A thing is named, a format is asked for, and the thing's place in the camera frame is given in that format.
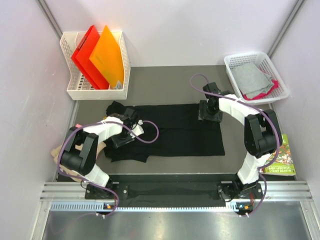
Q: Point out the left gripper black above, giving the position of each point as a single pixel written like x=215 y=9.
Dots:
x=117 y=143

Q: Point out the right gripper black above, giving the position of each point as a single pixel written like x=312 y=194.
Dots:
x=204 y=114

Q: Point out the black t-shirt with flower print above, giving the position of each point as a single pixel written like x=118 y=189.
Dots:
x=176 y=131

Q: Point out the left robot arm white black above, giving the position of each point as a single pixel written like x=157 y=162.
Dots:
x=90 y=136

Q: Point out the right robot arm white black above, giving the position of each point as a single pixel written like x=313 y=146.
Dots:
x=262 y=135

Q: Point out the grey folded t-shirt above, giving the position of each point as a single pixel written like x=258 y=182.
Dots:
x=251 y=80

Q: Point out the pink folded t-shirt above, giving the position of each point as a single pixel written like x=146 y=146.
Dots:
x=78 y=125

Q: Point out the white perforated basket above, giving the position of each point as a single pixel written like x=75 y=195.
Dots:
x=264 y=63

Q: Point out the white file organiser tray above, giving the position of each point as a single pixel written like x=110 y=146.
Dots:
x=79 y=88

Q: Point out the orange plastic folder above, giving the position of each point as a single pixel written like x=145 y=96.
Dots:
x=107 y=58

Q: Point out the magenta t-shirt in basket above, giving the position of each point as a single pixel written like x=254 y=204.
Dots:
x=263 y=95

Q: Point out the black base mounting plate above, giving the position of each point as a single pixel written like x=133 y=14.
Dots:
x=177 y=190

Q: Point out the red plastic folder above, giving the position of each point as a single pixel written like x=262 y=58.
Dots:
x=81 y=58

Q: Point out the beige folded t-shirt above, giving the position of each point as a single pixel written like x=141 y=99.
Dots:
x=67 y=164

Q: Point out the green children's book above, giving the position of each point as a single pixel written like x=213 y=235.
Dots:
x=283 y=165

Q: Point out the white camera on left wrist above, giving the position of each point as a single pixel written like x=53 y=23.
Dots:
x=137 y=129

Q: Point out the aluminium frame rail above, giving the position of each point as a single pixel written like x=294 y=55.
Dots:
x=70 y=196

